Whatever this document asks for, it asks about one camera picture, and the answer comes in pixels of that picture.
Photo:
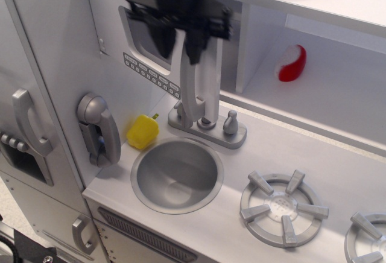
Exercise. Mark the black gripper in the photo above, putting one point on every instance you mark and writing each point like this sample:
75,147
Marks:
210,16

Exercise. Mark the white toy microwave door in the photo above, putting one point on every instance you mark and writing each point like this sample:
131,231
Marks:
130,43

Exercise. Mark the grey microwave door handle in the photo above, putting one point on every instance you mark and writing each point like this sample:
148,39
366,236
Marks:
193,108

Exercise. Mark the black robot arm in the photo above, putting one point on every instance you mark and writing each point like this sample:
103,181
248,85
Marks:
199,19

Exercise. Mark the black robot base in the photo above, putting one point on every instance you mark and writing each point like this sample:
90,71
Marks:
16,247

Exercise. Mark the yellow toy bell pepper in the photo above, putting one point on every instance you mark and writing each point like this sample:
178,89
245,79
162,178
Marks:
144,130

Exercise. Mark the grey toy faucet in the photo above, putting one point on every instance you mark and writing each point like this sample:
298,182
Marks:
226,131

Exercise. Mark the red white toy apple slice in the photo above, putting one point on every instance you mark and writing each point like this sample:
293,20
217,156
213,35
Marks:
291,63

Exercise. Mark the round silver sink bowl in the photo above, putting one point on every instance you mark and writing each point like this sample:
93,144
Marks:
177,176

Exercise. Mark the grey oven vent panel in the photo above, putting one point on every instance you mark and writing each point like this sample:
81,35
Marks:
150,239

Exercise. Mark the grey toy stove burner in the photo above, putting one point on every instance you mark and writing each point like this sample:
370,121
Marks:
281,210

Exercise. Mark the grey fridge ice dispenser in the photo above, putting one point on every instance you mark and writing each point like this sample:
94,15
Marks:
20,156

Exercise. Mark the grey toy wall phone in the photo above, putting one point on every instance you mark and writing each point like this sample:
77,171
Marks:
99,130

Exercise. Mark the grey fridge door handle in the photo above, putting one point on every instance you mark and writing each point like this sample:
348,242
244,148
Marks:
22,103

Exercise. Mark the grey lower fridge handle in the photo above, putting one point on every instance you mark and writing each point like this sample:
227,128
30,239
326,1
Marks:
84,238

